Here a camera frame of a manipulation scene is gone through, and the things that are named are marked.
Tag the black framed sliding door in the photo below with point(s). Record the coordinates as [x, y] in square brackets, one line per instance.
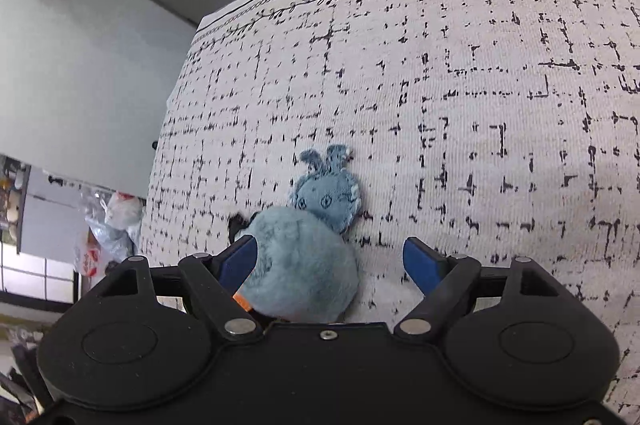
[35, 277]

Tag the white plastic bag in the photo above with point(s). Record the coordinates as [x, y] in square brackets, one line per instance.
[120, 207]

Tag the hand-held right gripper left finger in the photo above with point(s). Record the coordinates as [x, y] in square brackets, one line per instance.
[239, 261]

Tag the blue fluffy plush toy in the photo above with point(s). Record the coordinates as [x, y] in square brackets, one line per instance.
[305, 250]

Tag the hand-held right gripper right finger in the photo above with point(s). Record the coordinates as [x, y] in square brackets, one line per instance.
[422, 261]

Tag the white black printed blanket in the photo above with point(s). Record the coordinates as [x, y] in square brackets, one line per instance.
[450, 115]

